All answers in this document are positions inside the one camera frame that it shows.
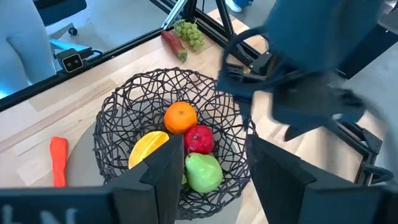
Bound round grey placemat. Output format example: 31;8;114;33
67;99;249;224

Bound black wire basket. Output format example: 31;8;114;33
93;67;257;221

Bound person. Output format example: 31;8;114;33
0;0;57;94

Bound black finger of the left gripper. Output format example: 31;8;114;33
284;125;312;143
239;98;252;132

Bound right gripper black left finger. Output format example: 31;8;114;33
0;134;185;224

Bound person's foot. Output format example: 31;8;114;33
224;0;254;13

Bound red pomegranate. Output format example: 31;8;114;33
183;124;215;156

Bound black table-level camera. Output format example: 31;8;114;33
55;47;94;74

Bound green grape bunch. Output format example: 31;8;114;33
173;19;206;52

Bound yellow starfruit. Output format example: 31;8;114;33
128;131;170;170

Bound green pear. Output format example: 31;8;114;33
185;152;224;194

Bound silver aluminium bracket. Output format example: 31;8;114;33
160;0;188;30

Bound black office chair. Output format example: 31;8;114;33
32;0;88;37

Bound orange carrot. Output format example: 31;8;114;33
49;136;69;188

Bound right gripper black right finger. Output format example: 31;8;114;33
247;134;398;224

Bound orange fruit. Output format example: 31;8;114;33
163;101;198;135

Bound red chili pepper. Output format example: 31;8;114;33
160;30;188;62

